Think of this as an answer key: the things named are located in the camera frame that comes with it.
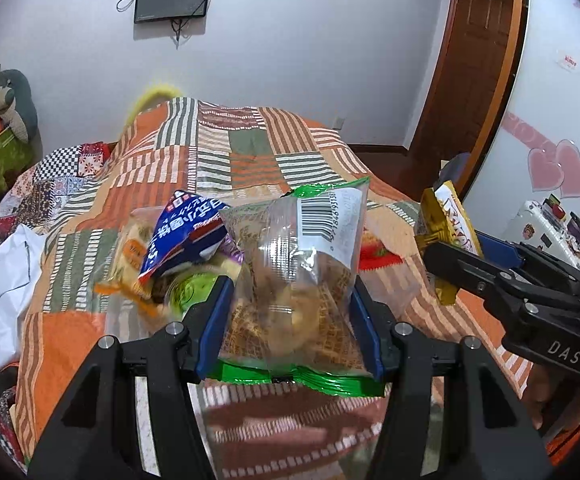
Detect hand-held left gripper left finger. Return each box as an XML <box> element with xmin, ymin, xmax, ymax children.
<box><xmin>27</xmin><ymin>276</ymin><xmax>235</xmax><ymax>480</ymax></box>

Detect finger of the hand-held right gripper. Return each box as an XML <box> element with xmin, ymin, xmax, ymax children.
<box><xmin>474</xmin><ymin>229</ymin><xmax>580</xmax><ymax>292</ymax></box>
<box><xmin>421</xmin><ymin>241</ymin><xmax>580</xmax><ymax>312</ymax></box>

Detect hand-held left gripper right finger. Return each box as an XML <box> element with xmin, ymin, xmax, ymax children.
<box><xmin>350</xmin><ymin>280</ymin><xmax>556</xmax><ymax>480</ymax></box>

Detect clear plastic container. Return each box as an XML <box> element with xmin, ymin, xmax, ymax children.
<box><xmin>104</xmin><ymin>199</ymin><xmax>423</xmax><ymax>342</ymax></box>

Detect gold brown snack packet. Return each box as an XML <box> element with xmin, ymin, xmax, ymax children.
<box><xmin>414</xmin><ymin>180</ymin><xmax>486</xmax><ymax>307</ymax></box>

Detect clear green-edged snack packet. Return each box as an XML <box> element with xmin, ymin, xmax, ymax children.
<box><xmin>205</xmin><ymin>176</ymin><xmax>393</xmax><ymax>399</ymax></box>

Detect blue snack packet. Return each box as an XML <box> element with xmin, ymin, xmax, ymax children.
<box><xmin>137</xmin><ymin>189</ymin><xmax>237</xmax><ymax>287</ymax></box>

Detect person's right hand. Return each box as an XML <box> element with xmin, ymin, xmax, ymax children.
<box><xmin>521</xmin><ymin>360</ymin><xmax>556</xmax><ymax>428</ymax></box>

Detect white fridge with stickers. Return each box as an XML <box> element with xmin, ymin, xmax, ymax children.
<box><xmin>501</xmin><ymin>194</ymin><xmax>580</xmax><ymax>267</ymax></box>

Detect green round snack cup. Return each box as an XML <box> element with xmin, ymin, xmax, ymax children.
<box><xmin>164</xmin><ymin>266</ymin><xmax>217</xmax><ymax>319</ymax></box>

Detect purple snack packet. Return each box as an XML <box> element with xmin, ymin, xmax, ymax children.
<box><xmin>219</xmin><ymin>239</ymin><xmax>247</xmax><ymax>267</ymax></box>

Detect red snack packet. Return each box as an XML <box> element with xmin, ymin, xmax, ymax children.
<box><xmin>357</xmin><ymin>229</ymin><xmax>403</xmax><ymax>272</ymax></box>

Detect grey chair back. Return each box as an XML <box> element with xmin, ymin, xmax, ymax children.
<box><xmin>436</xmin><ymin>151</ymin><xmax>472</xmax><ymax>197</ymax></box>

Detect pink heart stickers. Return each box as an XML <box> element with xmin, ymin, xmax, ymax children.
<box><xmin>526</xmin><ymin>138</ymin><xmax>580</xmax><ymax>199</ymax></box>

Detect striped patchwork blanket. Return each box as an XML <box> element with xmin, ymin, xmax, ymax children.
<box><xmin>10</xmin><ymin>96</ymin><xmax>537</xmax><ymax>479</ymax></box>

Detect brown wooden door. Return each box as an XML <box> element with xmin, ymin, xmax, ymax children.
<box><xmin>409</xmin><ymin>0</ymin><xmax>529</xmax><ymax>162</ymax></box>

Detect white plastic bag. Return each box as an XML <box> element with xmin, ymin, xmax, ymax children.
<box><xmin>0</xmin><ymin>224</ymin><xmax>46</xmax><ymax>372</ymax></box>

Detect checkered patchwork quilt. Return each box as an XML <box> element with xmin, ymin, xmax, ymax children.
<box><xmin>0</xmin><ymin>141</ymin><xmax>116</xmax><ymax>467</ymax></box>

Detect yellow hoop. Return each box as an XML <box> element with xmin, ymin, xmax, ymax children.
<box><xmin>124</xmin><ymin>84</ymin><xmax>181</xmax><ymax>127</ymax></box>

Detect green bag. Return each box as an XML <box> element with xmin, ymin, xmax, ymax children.
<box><xmin>0</xmin><ymin>134</ymin><xmax>34</xmax><ymax>197</ymax></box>

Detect grey plush toy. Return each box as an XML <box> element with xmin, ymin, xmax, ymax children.
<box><xmin>0</xmin><ymin>62</ymin><xmax>39</xmax><ymax>144</ymax></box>

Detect pink letter wall sticker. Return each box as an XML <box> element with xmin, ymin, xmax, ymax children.
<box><xmin>501</xmin><ymin>114</ymin><xmax>547</xmax><ymax>149</ymax></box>

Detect white wall sign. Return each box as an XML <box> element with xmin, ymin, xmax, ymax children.
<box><xmin>555</xmin><ymin>50</ymin><xmax>580</xmax><ymax>74</ymax></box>

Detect hanging black cable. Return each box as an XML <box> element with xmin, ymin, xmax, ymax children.
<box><xmin>170</xmin><ymin>16</ymin><xmax>191</xmax><ymax>49</ymax></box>

